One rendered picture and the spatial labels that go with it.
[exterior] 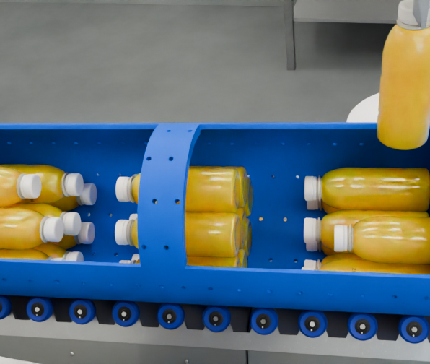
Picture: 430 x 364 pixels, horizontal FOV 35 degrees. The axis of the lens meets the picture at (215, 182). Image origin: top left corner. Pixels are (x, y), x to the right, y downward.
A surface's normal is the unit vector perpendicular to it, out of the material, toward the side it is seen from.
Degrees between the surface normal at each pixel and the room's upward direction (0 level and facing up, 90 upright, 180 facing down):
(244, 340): 52
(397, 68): 87
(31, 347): 70
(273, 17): 0
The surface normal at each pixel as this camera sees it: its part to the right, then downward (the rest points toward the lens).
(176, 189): -0.18, -0.28
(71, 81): -0.11, -0.78
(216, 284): -0.16, 0.68
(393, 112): -0.60, 0.50
